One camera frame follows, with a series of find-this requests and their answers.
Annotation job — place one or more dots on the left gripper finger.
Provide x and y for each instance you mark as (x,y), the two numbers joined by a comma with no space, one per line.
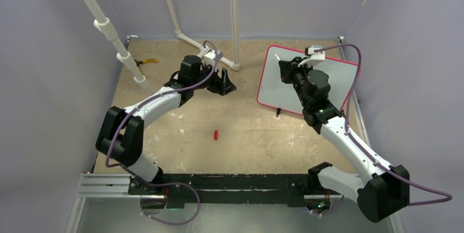
(224,90)
(224,78)

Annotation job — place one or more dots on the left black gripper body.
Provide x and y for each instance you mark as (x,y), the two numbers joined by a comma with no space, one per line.
(213,84)

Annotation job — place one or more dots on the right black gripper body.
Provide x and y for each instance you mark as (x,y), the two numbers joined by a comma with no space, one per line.
(296,75)

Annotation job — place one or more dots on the red-framed whiteboard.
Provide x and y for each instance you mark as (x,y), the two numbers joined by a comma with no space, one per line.
(274,93)

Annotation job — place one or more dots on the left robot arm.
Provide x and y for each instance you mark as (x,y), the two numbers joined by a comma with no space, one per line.
(121,135)

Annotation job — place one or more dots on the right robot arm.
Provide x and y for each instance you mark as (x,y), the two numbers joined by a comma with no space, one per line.
(378,188)

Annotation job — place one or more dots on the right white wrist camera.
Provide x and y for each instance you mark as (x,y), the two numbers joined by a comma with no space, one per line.
(314,55)

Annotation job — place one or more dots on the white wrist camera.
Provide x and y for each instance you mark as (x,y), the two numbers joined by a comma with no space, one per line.
(314,55)
(208,56)

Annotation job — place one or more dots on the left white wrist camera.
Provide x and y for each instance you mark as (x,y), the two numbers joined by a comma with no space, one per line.
(208,56)

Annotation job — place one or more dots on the yellow-handled pliers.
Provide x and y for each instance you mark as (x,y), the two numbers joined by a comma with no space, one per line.
(142,62)

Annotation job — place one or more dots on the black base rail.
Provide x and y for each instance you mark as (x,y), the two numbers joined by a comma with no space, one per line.
(293,190)

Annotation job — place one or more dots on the aluminium extrusion frame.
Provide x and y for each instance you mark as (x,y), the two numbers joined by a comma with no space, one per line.
(251,139)

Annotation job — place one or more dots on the white PVC pipe frame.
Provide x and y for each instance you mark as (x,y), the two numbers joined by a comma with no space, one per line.
(104,25)

